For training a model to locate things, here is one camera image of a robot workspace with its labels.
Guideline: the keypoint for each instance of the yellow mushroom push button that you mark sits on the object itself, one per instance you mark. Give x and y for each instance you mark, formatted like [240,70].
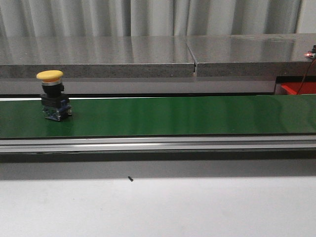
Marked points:
[55,104]

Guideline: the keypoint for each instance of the grey granite counter slab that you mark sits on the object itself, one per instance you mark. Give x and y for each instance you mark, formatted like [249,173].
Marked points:
[251,55]
[96,57]

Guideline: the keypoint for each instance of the green conveyor belt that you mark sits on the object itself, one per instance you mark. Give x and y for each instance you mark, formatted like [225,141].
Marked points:
[258,114]

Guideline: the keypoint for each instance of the red plastic tray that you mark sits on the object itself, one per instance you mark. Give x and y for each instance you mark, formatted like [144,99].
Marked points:
[295,88]

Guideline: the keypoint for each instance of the small green circuit board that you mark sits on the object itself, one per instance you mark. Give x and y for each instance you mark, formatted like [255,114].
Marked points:
[310,54]

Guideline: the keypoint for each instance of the white pleated curtain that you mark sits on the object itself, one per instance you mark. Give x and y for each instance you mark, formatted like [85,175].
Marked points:
[39,18]

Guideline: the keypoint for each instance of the aluminium conveyor frame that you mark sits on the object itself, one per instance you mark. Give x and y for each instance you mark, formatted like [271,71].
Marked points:
[212,147]

